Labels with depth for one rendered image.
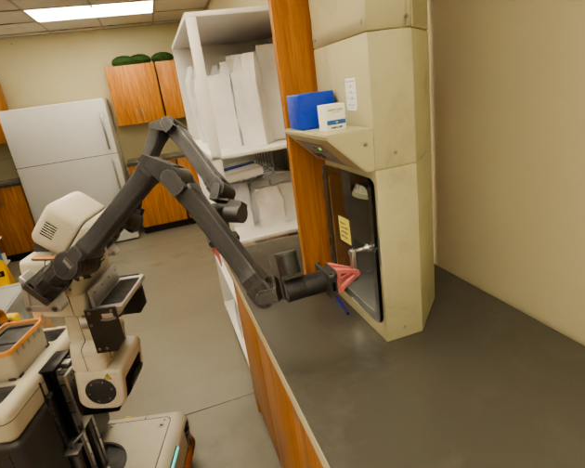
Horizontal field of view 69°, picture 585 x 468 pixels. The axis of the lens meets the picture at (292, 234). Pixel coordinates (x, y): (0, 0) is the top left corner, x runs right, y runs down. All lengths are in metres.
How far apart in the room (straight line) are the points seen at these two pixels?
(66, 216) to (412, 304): 1.04
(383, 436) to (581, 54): 0.91
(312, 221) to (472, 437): 0.77
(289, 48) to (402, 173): 0.51
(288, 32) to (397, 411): 1.03
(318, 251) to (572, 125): 0.78
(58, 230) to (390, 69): 1.05
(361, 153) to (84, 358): 1.13
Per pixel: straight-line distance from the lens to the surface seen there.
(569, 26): 1.19
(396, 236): 1.10
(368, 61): 1.01
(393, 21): 1.05
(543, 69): 1.23
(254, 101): 2.21
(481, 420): 1.01
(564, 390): 1.12
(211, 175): 1.43
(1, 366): 1.77
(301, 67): 1.34
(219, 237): 1.09
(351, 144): 0.99
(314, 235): 1.41
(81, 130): 5.83
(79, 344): 1.65
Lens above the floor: 1.62
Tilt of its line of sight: 19 degrees down
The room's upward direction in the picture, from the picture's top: 8 degrees counter-clockwise
